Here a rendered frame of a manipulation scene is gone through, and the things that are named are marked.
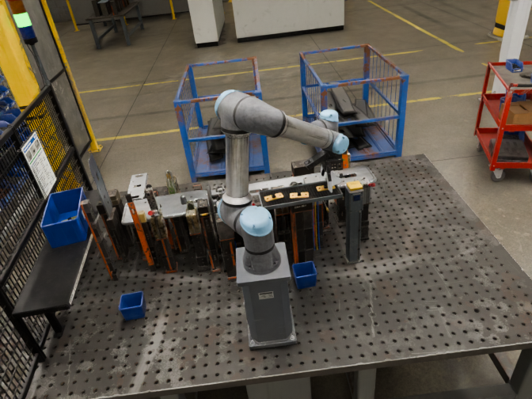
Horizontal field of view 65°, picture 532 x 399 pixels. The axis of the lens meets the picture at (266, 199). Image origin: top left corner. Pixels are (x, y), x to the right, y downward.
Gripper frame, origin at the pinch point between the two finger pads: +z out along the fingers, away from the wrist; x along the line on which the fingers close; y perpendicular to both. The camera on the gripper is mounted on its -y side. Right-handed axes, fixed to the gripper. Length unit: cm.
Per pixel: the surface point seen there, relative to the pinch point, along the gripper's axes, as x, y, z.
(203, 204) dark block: 9, -58, 6
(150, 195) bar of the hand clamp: 14, -82, -1
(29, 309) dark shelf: -33, -129, 15
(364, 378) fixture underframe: -58, 1, 64
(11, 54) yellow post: 74, -143, -60
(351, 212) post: -3.9, 11.4, 15.4
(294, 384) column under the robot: -51, -29, 70
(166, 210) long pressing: 27, -79, 18
